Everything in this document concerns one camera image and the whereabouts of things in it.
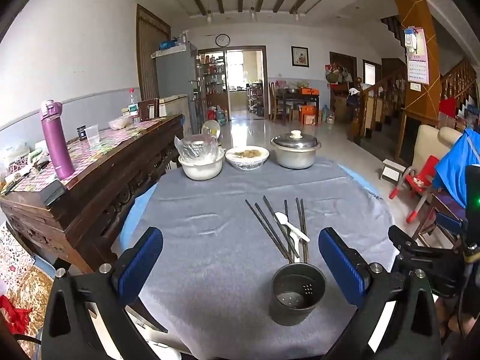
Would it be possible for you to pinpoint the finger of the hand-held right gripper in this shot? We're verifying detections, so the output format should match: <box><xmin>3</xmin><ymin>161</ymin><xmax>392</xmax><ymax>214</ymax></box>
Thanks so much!
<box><xmin>387</xmin><ymin>225</ymin><xmax>468</xmax><ymax>299</ymax></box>
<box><xmin>436</xmin><ymin>211</ymin><xmax>466</xmax><ymax>239</ymax></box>

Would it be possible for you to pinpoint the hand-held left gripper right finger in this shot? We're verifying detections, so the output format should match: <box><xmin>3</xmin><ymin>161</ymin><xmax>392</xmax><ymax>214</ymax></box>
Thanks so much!
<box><xmin>318</xmin><ymin>227</ymin><xmax>441</xmax><ymax>360</ymax></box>

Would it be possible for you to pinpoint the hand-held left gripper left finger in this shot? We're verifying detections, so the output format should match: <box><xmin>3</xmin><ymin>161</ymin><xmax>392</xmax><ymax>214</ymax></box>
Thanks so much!
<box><xmin>39</xmin><ymin>227</ymin><xmax>166</xmax><ymax>360</ymax></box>

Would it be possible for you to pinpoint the metal utensil holder cup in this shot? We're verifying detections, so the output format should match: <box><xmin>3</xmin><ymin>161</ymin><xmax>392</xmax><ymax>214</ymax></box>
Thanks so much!
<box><xmin>271</xmin><ymin>263</ymin><xmax>327</xmax><ymax>326</ymax></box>

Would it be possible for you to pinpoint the bunch of dark chopsticks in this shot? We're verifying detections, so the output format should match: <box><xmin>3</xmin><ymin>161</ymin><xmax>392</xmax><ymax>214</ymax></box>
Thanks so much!
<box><xmin>245</xmin><ymin>195</ymin><xmax>310</xmax><ymax>264</ymax></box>

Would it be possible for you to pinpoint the wooden chair with purple seat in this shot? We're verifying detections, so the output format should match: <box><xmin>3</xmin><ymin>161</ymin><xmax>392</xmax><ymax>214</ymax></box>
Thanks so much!
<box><xmin>412</xmin><ymin>191</ymin><xmax>469</xmax><ymax>248</ymax></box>

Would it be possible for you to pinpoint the blue garment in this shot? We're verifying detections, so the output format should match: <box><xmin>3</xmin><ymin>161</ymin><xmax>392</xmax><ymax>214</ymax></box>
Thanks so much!
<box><xmin>433</xmin><ymin>129</ymin><xmax>480</xmax><ymax>211</ymax></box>

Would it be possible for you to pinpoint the white plastic spoon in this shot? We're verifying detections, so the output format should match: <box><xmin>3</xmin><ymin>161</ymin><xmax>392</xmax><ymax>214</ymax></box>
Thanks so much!
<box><xmin>287</xmin><ymin>230</ymin><xmax>301</xmax><ymax>257</ymax></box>
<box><xmin>275</xmin><ymin>212</ymin><xmax>311</xmax><ymax>242</ymax></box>

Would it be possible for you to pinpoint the red plastic child chair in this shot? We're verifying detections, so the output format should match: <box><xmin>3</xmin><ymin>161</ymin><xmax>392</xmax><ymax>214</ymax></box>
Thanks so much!
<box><xmin>389</xmin><ymin>155</ymin><xmax>439</xmax><ymax>224</ymax></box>

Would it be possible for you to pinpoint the beige armchair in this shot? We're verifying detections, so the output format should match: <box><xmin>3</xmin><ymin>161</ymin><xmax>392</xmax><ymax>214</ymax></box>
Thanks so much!
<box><xmin>410</xmin><ymin>124</ymin><xmax>464</xmax><ymax>181</ymax></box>

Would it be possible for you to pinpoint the carved wooden sideboard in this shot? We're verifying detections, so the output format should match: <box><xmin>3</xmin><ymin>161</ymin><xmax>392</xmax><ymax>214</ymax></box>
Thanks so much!
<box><xmin>0</xmin><ymin>114</ymin><xmax>184</xmax><ymax>274</ymax></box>

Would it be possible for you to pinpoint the grey tablecloth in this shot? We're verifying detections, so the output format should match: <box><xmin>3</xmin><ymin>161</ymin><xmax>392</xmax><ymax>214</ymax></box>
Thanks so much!
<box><xmin>124</xmin><ymin>154</ymin><xmax>398</xmax><ymax>359</ymax></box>

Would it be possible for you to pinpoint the small white step stool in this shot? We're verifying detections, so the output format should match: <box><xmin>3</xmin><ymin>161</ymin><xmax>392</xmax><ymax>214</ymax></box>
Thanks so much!
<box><xmin>379</xmin><ymin>158</ymin><xmax>407</xmax><ymax>181</ymax></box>

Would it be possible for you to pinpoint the white basin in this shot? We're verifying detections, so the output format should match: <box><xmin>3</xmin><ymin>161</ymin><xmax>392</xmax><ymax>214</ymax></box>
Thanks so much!
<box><xmin>178</xmin><ymin>150</ymin><xmax>226</xmax><ymax>181</ymax></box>

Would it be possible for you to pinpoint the black flat box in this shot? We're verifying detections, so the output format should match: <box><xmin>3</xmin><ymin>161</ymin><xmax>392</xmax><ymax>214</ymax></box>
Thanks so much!
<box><xmin>39</xmin><ymin>180</ymin><xmax>66</xmax><ymax>207</ymax></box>

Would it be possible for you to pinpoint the aluminium cooking pot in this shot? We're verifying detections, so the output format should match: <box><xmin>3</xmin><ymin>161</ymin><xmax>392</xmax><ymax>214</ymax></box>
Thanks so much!
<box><xmin>271</xmin><ymin>142</ymin><xmax>322</xmax><ymax>170</ymax></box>

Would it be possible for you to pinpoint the floral gold fabric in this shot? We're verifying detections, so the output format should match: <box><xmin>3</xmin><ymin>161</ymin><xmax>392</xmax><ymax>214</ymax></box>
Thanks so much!
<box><xmin>0</xmin><ymin>221</ymin><xmax>53</xmax><ymax>338</ymax></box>

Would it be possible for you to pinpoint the pink checked table cover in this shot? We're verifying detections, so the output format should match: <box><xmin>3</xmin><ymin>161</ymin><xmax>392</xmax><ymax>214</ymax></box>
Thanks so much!
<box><xmin>7</xmin><ymin>118</ymin><xmax>177</xmax><ymax>192</ymax></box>

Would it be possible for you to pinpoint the wooden staircase railing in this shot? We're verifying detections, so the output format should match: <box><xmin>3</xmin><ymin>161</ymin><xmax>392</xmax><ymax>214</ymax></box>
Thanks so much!
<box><xmin>352</xmin><ymin>58</ymin><xmax>480</xmax><ymax>147</ymax></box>

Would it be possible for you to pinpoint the metal pot lid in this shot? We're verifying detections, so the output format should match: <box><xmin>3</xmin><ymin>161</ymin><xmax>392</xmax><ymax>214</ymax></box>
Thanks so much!
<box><xmin>271</xmin><ymin>130</ymin><xmax>322</xmax><ymax>151</ymax></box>

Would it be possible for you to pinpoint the clear plastic cup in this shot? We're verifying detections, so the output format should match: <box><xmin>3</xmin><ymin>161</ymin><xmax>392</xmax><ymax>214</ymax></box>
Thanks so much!
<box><xmin>84</xmin><ymin>124</ymin><xmax>100</xmax><ymax>149</ymax></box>

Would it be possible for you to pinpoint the patterned bowl of food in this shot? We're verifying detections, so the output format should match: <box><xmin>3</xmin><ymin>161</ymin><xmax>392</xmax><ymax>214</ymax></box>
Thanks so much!
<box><xmin>225</xmin><ymin>145</ymin><xmax>271</xmax><ymax>171</ymax></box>

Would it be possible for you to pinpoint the purple thermos bottle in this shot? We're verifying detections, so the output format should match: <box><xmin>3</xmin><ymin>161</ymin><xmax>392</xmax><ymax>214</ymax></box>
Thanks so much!
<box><xmin>40</xmin><ymin>100</ymin><xmax>76</xmax><ymax>181</ymax></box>

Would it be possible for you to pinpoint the small white fan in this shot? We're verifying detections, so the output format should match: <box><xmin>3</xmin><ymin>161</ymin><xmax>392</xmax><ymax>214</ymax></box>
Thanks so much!
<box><xmin>201</xmin><ymin>120</ymin><xmax>222</xmax><ymax>147</ymax></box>

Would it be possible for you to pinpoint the wooden chair back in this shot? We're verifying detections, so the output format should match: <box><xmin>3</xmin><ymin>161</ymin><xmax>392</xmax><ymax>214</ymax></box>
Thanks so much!
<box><xmin>138</xmin><ymin>98</ymin><xmax>160</xmax><ymax>121</ymax></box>

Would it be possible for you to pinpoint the clutter of small packets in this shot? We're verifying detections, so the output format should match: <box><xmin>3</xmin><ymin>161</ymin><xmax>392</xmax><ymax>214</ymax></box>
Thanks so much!
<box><xmin>0</xmin><ymin>140</ymin><xmax>49</xmax><ymax>192</ymax></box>

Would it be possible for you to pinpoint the red-capped water bottle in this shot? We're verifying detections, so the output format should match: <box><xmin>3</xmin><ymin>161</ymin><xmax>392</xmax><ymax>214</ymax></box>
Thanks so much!
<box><xmin>127</xmin><ymin>88</ymin><xmax>139</xmax><ymax>124</ymax></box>

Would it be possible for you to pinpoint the white chest freezer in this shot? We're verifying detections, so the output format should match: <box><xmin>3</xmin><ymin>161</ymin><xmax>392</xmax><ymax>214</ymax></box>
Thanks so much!
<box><xmin>157</xmin><ymin>94</ymin><xmax>188</xmax><ymax>119</ymax></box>

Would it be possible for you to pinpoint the cluster of floor bottles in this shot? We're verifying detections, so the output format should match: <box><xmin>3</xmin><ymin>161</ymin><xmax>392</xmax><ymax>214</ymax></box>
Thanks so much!
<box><xmin>207</xmin><ymin>106</ymin><xmax>228</xmax><ymax>126</ymax></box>

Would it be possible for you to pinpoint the dark dining table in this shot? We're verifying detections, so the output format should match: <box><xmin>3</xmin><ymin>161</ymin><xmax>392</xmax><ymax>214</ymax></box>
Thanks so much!
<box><xmin>275</xmin><ymin>88</ymin><xmax>320</xmax><ymax>122</ymax></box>

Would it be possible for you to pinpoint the dark wooden dining chair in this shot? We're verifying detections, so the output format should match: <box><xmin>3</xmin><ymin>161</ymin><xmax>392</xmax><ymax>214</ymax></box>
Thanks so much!
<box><xmin>268</xmin><ymin>82</ymin><xmax>291</xmax><ymax>122</ymax></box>

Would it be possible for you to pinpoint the grey refrigerator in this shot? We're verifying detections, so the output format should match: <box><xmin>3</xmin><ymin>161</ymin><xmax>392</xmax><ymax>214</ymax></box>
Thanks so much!
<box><xmin>152</xmin><ymin>43</ymin><xmax>205</xmax><ymax>136</ymax></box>

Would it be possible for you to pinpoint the orange wooden pillar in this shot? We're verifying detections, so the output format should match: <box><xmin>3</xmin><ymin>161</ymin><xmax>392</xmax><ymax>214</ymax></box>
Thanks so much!
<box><xmin>388</xmin><ymin>0</ymin><xmax>441</xmax><ymax>121</ymax></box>

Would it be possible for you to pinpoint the glass shelf with bottles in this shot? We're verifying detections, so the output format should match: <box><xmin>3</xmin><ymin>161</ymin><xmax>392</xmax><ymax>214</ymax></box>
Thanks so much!
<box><xmin>199</xmin><ymin>53</ymin><xmax>229</xmax><ymax>121</ymax></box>

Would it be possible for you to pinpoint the pink wall calendar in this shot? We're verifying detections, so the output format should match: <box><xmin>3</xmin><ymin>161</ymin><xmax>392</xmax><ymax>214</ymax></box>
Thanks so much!
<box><xmin>404</xmin><ymin>27</ymin><xmax>430</xmax><ymax>85</ymax></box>

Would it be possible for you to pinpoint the wooden doorway frame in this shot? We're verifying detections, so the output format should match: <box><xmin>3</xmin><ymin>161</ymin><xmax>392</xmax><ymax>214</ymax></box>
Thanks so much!
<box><xmin>197</xmin><ymin>46</ymin><xmax>269</xmax><ymax>121</ymax></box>

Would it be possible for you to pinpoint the framed wall picture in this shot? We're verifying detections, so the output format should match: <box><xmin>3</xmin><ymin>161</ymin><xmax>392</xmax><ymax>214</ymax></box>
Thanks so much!
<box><xmin>291</xmin><ymin>46</ymin><xmax>309</xmax><ymax>67</ymax></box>

